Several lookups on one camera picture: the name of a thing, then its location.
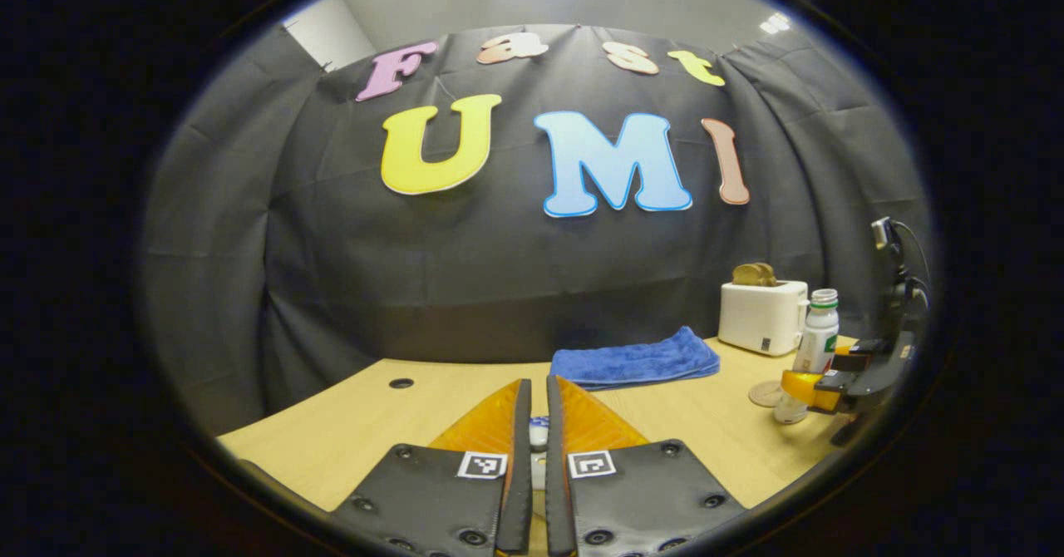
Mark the blue folded towel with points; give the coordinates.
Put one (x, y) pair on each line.
(632, 362)

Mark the white blue teacup lid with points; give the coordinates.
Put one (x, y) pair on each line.
(539, 436)

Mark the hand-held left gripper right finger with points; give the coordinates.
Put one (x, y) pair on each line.
(555, 474)

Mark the black backdrop cloth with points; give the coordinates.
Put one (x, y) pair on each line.
(499, 274)

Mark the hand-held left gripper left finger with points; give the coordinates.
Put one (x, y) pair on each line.
(522, 457)

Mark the ceiling light panel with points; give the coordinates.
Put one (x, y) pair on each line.
(775, 23)

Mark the white toaster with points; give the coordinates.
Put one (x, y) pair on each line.
(761, 316)

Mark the round beige coaster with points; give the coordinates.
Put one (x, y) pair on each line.
(763, 395)

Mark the white plastic water bottle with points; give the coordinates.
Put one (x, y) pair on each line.
(819, 332)

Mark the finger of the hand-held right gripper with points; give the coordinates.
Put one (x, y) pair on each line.
(864, 353)
(839, 382)

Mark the brown bread slice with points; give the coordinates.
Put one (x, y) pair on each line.
(744, 275)
(769, 276)

